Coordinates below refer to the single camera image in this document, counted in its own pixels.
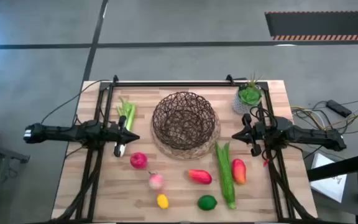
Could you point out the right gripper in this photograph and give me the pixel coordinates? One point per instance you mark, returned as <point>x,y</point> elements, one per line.
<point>259,134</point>

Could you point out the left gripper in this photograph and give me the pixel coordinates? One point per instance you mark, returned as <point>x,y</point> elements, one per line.
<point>112,134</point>

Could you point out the red apple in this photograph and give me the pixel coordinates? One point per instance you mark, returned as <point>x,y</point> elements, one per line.
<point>138,160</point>

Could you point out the red and orange mango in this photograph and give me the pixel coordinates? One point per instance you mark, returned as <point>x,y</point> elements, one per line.
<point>239,171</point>

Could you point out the long green ridged gourd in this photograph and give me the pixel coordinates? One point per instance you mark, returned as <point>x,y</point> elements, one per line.
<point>225,174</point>

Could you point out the pink peach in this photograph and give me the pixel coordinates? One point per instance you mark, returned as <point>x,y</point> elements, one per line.
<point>156,182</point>

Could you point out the yellow lemon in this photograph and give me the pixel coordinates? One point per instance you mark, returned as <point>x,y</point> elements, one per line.
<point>163,201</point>

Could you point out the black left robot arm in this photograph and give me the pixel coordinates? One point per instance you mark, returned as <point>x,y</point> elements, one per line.
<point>61,133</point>

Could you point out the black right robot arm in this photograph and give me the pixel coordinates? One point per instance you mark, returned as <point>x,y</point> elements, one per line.
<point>309,137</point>

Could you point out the potted succulent in white pot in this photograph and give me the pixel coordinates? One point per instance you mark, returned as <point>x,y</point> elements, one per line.
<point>249,96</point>

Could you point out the green lime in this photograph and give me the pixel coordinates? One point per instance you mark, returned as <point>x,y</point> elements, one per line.
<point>207,203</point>

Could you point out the white paper sheet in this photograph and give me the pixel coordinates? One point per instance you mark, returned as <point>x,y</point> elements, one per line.
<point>328,183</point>

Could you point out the black power adapter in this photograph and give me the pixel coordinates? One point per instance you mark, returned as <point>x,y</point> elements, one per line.
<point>339,108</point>

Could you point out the black bar stand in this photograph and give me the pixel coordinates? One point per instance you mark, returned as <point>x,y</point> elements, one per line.
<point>340,166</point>

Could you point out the black mat with hazard stripes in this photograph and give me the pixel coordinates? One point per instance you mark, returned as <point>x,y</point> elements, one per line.
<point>322,23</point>

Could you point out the black aluminium table frame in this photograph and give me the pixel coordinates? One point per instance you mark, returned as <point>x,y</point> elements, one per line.
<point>182,84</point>

